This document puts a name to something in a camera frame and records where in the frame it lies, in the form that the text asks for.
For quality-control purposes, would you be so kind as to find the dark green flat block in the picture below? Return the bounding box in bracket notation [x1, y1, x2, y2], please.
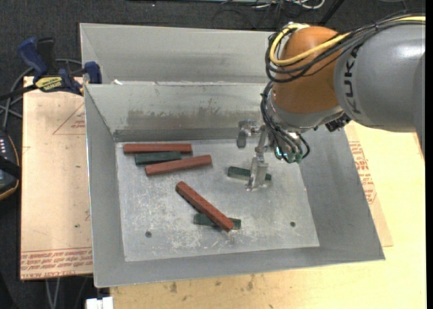
[227, 166, 273, 182]
[193, 212, 242, 231]
[134, 151, 183, 166]

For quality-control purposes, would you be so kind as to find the red-brown flat block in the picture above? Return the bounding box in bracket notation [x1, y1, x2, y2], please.
[175, 181, 235, 233]
[123, 143, 193, 155]
[145, 154, 213, 176]

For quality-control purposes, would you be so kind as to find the grey metal bin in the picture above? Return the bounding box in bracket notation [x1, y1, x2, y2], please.
[79, 22, 386, 288]

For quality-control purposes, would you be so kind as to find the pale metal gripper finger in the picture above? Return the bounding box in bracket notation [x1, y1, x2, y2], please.
[245, 160, 260, 193]
[257, 162, 271, 189]

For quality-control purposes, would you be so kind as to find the brown cardboard board red print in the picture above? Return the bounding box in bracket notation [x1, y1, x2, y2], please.
[20, 76, 394, 281]

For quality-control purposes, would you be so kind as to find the black cylinder on white bracket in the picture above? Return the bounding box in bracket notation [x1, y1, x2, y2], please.
[325, 114, 352, 132]

